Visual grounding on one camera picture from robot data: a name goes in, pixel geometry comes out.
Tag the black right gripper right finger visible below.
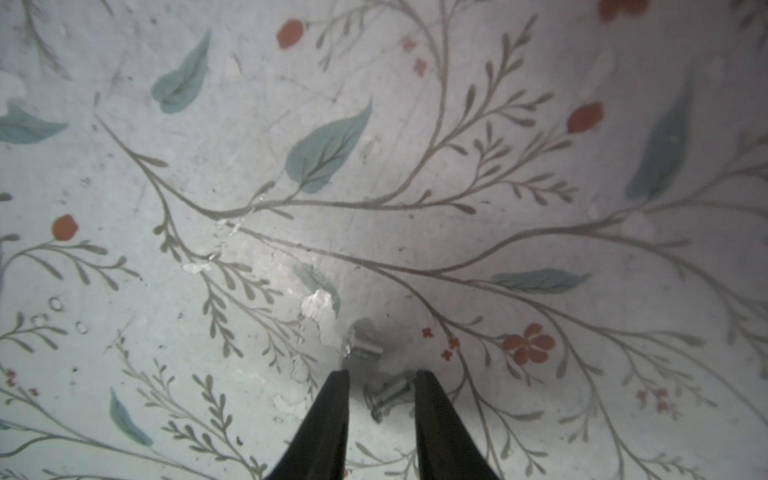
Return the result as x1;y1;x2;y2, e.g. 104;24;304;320
415;370;498;480

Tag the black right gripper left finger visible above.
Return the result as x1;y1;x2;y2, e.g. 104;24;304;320
267;370;350;480

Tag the silver screw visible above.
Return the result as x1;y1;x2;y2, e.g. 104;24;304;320
363;376;413;424
341;327;384;361

